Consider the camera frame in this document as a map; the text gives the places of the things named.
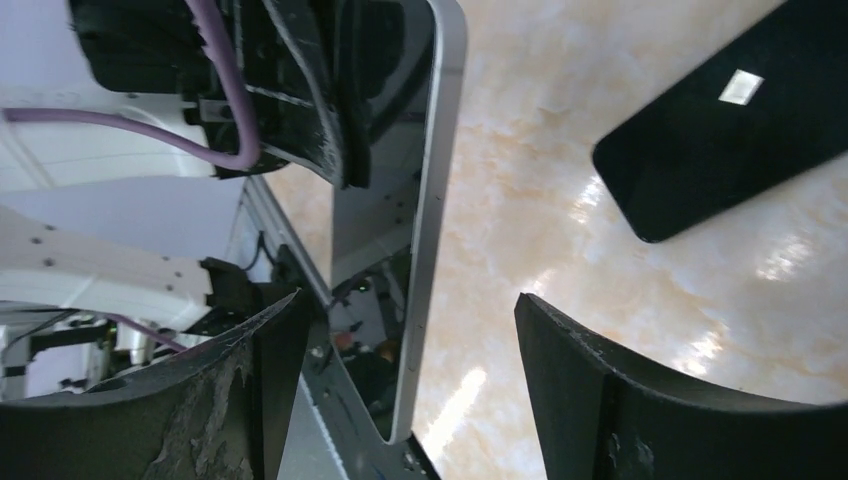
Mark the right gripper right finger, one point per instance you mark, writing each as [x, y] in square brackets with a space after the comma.
[604, 411]

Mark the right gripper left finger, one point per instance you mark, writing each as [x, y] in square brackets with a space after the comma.
[220, 410]

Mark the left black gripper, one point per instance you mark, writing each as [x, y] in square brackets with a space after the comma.
[166, 60]

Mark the black phone white edge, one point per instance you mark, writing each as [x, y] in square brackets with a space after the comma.
[403, 67]

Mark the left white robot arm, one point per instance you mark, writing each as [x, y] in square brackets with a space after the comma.
[90, 179]

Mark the black phone right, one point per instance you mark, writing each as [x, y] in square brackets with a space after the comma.
[769, 106]

